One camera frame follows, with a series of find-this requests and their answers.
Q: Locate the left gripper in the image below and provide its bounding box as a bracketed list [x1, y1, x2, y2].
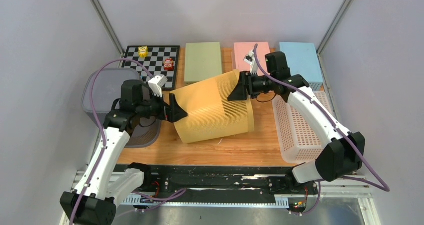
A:
[136, 88, 188, 123]

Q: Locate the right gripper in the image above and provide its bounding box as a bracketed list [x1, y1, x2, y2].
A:
[227, 71, 276, 102]

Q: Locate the yellow ribbed bin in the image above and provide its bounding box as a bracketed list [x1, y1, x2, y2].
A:
[172, 69, 255, 144]

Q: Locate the pink perforated tray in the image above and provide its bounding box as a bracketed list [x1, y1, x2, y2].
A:
[233, 41, 273, 74]

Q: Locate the green perforated tray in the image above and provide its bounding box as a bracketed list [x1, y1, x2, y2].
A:
[184, 42, 223, 85]

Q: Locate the blue perforated tray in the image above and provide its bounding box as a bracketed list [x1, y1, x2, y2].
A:
[278, 42, 324, 91]

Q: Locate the grey mesh basket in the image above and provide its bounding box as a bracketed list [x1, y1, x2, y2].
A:
[81, 68, 161, 149]

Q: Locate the large white perforated basket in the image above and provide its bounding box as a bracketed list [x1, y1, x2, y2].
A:
[272, 91, 341, 164]

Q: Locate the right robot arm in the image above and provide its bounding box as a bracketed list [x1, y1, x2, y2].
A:
[227, 50, 366, 194]

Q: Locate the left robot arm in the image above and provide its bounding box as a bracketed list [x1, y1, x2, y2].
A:
[60, 78, 188, 225]

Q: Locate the red owl toy block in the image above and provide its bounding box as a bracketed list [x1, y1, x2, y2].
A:
[163, 58, 175, 72]

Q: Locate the black white checkerboard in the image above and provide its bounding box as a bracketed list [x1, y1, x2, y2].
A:
[124, 45, 181, 91]

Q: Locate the yellow owl toy block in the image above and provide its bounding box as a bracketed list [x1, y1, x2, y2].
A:
[138, 46, 149, 58]

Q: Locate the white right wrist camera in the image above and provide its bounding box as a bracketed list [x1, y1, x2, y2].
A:
[244, 50, 258, 75]

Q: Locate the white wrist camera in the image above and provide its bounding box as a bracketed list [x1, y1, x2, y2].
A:
[244, 50, 258, 75]
[147, 74, 168, 98]

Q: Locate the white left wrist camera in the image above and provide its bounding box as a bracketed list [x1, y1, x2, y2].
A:
[147, 74, 168, 98]

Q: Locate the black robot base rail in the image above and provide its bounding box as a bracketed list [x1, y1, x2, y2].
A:
[74, 164, 372, 214]

